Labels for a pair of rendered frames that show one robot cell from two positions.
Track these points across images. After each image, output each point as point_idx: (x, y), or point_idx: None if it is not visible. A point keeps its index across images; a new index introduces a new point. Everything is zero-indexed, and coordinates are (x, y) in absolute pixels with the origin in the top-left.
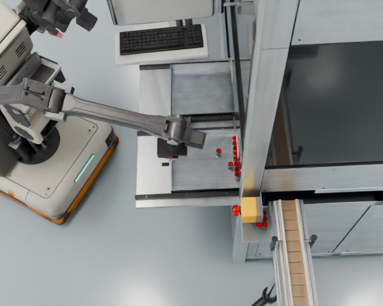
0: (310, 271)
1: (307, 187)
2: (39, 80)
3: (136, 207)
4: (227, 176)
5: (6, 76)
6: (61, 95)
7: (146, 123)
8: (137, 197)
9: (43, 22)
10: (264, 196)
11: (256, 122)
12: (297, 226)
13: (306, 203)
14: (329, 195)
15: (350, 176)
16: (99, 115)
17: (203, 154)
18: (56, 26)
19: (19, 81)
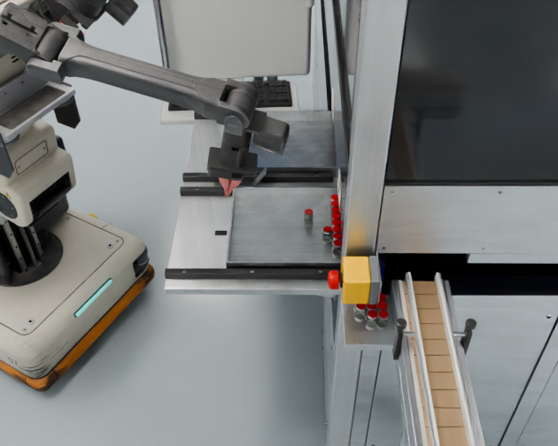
0: (466, 385)
1: (456, 243)
2: (38, 103)
3: (165, 289)
4: (321, 251)
5: None
6: (62, 39)
7: (193, 86)
8: (168, 272)
9: (58, 11)
10: (382, 265)
11: (374, 41)
12: (440, 318)
13: (453, 294)
14: (492, 285)
15: (528, 216)
16: (117, 69)
17: (284, 222)
18: (76, 17)
19: (8, 98)
